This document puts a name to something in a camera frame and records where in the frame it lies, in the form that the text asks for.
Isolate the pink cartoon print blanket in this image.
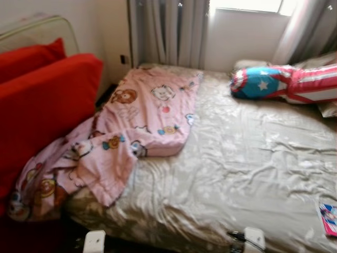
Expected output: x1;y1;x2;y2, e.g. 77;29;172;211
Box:
8;66;203;222

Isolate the grey pleated curtain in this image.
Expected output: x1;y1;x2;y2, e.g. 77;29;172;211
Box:
271;0;337;66
128;0;211;69

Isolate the red white blue star bolster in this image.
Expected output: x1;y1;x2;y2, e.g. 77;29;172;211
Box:
230;64;337;104

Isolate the bright window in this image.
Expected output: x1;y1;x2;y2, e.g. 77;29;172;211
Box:
211;0;298;15

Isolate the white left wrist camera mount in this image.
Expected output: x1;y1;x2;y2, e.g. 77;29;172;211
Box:
83;230;106;253

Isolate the large red cushion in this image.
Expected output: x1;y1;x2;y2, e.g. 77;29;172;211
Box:
0;53;104;222

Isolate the colourful anime magazine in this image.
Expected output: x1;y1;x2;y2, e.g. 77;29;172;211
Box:
318;202;337;237

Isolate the bed with beige floral sheet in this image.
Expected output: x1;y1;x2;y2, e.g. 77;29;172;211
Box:
63;63;337;253

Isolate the white green quilted mattress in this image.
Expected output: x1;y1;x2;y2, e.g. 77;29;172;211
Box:
0;13;81;56

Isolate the small red pillow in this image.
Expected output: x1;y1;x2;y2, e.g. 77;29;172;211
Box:
0;38;67;84

